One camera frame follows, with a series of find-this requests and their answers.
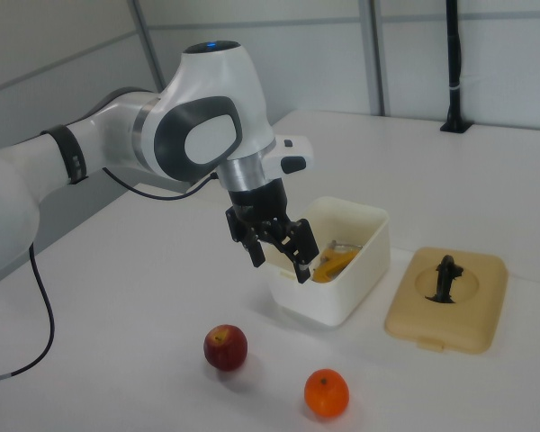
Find black lid handle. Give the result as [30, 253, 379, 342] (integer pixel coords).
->
[424, 254, 464, 305]

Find yellow C-clamp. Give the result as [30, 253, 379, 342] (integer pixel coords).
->
[312, 240, 365, 284]

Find grey partition post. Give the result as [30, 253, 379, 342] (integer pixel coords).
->
[128, 0, 167, 91]
[358, 0, 392, 117]

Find black pole with base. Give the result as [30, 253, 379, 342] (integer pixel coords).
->
[439, 0, 473, 133]

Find red apple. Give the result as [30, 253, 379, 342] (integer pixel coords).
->
[202, 323, 248, 373]

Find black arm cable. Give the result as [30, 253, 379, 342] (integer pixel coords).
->
[0, 166, 220, 384]

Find white plastic container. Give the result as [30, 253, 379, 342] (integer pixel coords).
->
[264, 195, 392, 328]

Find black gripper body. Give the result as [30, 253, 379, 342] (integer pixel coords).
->
[227, 177, 297, 227]

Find tan plastic lid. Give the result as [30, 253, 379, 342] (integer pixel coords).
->
[383, 246, 509, 355]

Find orange fruit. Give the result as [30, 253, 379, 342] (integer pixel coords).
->
[303, 368, 350, 419]

